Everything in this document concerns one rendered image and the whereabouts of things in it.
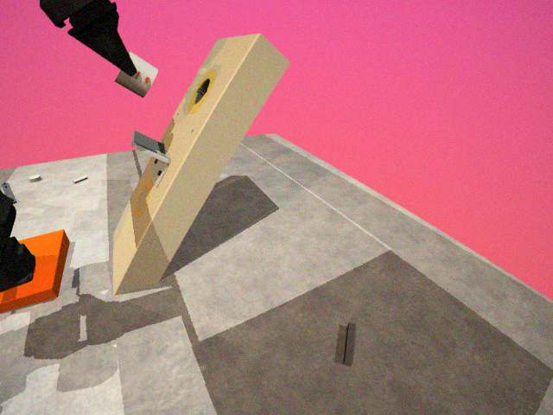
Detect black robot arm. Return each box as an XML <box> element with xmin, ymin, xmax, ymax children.
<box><xmin>0</xmin><ymin>190</ymin><xmax>36</xmax><ymax>292</ymax></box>

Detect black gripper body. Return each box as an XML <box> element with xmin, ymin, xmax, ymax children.
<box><xmin>39</xmin><ymin>0</ymin><xmax>111</xmax><ymax>29</ymax></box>

